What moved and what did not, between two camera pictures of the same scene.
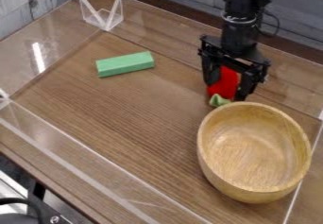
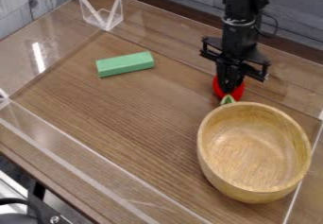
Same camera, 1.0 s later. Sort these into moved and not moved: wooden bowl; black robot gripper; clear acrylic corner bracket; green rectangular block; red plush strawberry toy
Moved: red plush strawberry toy; black robot gripper
Not moved: wooden bowl; green rectangular block; clear acrylic corner bracket
